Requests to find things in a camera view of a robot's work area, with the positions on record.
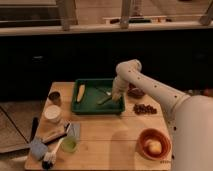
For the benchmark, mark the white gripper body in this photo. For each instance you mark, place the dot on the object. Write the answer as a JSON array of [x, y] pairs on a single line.
[[119, 85]]

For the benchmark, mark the gripper finger pair tip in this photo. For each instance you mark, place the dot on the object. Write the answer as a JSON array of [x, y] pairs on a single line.
[[116, 97]]

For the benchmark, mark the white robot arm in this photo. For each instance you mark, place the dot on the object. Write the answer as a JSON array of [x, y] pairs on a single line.
[[193, 137]]

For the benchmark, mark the green plastic tray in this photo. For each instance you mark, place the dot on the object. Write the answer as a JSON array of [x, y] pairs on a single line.
[[88, 104]]

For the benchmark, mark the dark red bowl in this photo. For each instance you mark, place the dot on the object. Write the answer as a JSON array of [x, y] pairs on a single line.
[[135, 92]]

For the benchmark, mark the metal spoon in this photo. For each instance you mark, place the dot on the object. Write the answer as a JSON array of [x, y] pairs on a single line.
[[106, 92]]

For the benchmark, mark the dark grape bunch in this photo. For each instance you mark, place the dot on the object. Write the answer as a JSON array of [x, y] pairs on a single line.
[[144, 109]]

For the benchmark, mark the yellow corn cob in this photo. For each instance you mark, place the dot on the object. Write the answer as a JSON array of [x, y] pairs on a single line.
[[81, 91]]

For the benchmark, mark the orange bowl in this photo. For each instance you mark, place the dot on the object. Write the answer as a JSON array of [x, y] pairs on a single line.
[[152, 134]]

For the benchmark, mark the small metal cup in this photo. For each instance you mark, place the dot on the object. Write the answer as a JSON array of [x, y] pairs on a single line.
[[55, 98]]

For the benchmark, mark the yellow round fruit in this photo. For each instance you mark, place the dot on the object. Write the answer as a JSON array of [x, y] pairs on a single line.
[[154, 147]]

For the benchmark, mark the green plastic cup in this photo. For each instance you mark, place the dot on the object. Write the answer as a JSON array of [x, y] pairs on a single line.
[[69, 144]]

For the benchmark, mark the white dish brush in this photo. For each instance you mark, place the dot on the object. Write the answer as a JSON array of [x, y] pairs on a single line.
[[50, 157]]

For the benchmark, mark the wooden handled tool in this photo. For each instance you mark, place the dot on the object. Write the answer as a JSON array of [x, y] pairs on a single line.
[[56, 133]]

